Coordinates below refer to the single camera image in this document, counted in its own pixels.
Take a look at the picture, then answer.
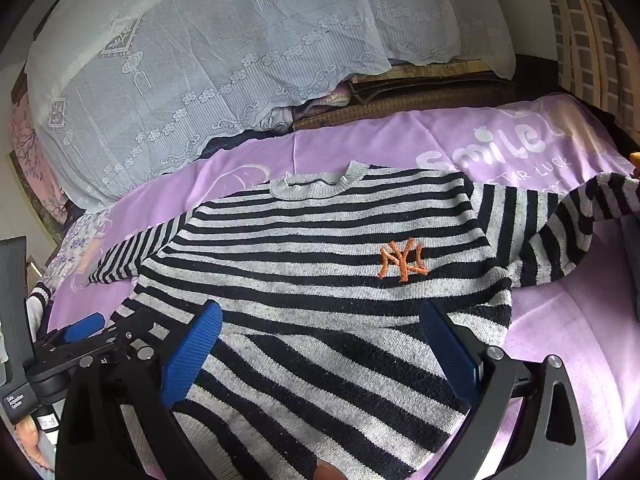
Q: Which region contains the beige plaid curtain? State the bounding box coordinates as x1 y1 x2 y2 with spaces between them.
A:
537 0 640 128

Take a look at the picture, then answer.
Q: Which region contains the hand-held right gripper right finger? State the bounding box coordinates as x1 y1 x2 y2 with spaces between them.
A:
420 300 587 480

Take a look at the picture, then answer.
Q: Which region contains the white lace cloth cover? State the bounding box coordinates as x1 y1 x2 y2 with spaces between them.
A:
25 0 517 209

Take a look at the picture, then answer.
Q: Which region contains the black grey striped sweater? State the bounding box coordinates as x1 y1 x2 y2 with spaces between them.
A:
87 160 640 480

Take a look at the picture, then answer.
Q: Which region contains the person's left hand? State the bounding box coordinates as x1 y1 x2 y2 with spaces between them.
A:
12 417 57 480

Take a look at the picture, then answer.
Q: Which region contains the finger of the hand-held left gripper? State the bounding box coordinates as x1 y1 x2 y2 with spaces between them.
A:
34 311 108 373
75 309 166 376

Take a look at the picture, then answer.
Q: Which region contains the colourful folded cloth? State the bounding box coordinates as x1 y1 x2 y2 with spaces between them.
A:
300 85 353 111

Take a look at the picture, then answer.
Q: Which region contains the dark grey cloth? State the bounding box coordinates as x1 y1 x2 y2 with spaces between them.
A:
617 212 640 313

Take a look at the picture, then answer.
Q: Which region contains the white garment striped cuff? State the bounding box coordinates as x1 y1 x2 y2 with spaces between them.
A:
25 280 55 341

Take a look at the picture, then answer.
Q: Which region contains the pink floral cloth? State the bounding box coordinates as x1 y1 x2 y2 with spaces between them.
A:
9 94 69 227

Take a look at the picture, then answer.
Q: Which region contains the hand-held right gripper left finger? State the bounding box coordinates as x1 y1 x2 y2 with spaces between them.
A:
55 300 224 480

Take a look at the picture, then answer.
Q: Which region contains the pale floral bed sheet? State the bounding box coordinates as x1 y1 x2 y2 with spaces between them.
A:
46 206 115 287

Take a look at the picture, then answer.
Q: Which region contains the brown woven mat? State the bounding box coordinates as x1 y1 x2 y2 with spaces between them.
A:
291 55 562 134

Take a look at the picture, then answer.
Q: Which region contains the dark navy cloth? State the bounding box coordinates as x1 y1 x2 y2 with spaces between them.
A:
197 130 281 161

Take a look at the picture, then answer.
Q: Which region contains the person's right hand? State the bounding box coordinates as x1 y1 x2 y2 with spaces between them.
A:
312 461 347 480

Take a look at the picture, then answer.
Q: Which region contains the purple printed blanket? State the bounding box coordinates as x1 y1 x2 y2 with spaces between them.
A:
45 92 640 480

